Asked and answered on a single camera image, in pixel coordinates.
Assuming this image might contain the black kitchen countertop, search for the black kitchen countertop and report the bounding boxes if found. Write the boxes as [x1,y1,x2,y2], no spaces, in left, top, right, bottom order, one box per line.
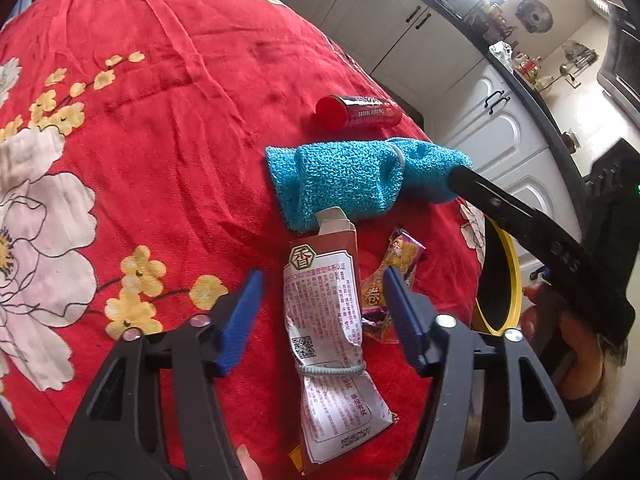
[380,0,591,181]

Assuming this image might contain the round wall fan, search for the round wall fan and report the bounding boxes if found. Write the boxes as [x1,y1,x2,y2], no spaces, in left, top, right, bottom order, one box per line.
[515,0,554,35]

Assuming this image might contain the black range hood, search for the black range hood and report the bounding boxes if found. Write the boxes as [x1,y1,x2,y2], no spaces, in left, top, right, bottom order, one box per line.
[597,2,640,126]

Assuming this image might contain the person's left hand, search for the person's left hand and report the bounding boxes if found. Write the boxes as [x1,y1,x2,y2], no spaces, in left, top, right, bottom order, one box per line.
[236,444,263,480]

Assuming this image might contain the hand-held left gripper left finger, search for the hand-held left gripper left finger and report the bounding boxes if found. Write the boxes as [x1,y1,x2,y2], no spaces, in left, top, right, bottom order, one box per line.
[55,269,265,480]

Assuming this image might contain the yellow purple candy wrapper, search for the yellow purple candy wrapper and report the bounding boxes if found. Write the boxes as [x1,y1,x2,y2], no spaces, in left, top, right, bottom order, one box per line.
[361,227,427,345]

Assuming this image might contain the brown white carton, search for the brown white carton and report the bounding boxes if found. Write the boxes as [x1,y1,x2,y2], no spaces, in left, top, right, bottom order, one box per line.
[282,207,396,476]

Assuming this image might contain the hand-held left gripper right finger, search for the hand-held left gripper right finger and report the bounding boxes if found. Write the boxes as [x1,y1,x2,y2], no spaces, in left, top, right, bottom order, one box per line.
[384,266,586,480]

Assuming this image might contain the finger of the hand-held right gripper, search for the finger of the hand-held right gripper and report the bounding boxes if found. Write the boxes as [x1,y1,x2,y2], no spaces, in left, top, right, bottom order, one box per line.
[447,166,566,256]

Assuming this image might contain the yellow rimmed black bin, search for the yellow rimmed black bin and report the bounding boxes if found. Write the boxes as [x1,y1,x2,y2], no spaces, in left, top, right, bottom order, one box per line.
[472,202,523,337]

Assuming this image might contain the cluster of condiment bottles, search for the cluster of condiment bottles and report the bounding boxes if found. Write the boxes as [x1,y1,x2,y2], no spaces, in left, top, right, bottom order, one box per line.
[489,40,557,92]

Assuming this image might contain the red cylinder tube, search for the red cylinder tube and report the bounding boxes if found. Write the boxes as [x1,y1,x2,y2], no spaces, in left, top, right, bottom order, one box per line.
[315,94,402,128]

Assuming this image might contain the person's right forearm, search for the person's right forearm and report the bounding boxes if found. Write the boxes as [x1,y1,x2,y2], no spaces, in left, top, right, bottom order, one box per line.
[570,340,633,461]

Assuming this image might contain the white kitchen cabinets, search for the white kitchen cabinets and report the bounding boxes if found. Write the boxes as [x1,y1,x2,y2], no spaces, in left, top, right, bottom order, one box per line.
[262,0,588,281]

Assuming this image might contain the red floral blanket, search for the red floral blanket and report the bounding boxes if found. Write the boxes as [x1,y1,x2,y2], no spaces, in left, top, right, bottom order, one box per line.
[0,0,488,480]

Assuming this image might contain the person's right hand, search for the person's right hand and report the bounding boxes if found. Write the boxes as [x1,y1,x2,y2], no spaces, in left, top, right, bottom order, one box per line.
[522,284,608,401]

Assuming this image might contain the blue mesh cloth roll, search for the blue mesh cloth roll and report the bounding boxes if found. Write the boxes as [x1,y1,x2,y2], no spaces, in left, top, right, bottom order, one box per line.
[264,137,473,235]

